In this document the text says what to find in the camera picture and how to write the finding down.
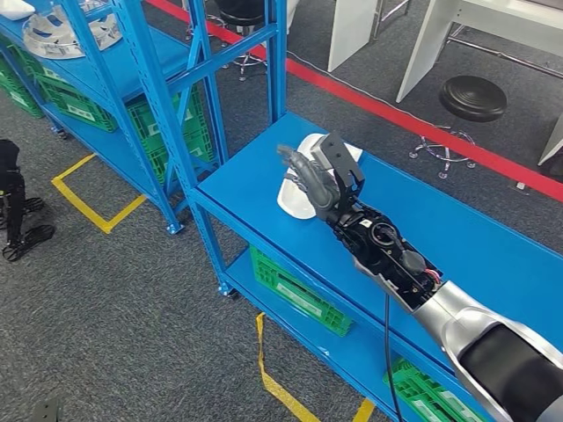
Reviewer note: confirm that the blue metal workbench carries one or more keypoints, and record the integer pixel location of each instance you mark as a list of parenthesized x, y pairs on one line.
[(440, 233)]

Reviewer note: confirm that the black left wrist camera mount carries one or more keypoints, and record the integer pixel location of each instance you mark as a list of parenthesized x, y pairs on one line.
[(44, 412)]

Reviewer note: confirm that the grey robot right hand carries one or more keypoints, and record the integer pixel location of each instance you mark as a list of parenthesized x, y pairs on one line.
[(318, 189)]

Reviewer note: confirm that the black legged robot body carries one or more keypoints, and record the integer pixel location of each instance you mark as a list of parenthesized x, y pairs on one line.
[(10, 186)]

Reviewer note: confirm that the round silver metal part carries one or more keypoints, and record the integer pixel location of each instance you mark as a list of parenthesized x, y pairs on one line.
[(39, 46)]

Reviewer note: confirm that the yellow floor tape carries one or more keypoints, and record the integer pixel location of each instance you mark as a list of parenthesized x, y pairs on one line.
[(79, 208), (263, 373)]

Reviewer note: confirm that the blue metal shelf rack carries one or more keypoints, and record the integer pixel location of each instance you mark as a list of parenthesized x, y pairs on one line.
[(156, 105)]

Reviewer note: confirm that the person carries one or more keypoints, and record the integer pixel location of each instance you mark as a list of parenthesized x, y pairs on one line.
[(292, 14)]

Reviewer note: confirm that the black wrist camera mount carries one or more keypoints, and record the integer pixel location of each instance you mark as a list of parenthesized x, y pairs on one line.
[(340, 157), (44, 412)]

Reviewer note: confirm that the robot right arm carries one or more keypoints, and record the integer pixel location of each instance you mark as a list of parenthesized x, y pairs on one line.
[(462, 326)]

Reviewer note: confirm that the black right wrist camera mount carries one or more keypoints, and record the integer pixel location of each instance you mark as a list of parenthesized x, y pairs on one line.
[(340, 157)]

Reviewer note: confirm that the white plastic shell part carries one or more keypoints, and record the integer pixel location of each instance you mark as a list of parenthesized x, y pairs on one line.
[(294, 204), (13, 9)]

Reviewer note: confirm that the white desk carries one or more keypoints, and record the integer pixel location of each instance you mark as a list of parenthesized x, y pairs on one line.
[(426, 52), (347, 35)]

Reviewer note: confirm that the black round stool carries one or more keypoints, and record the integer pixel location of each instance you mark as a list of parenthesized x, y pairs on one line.
[(472, 98), (239, 11)]

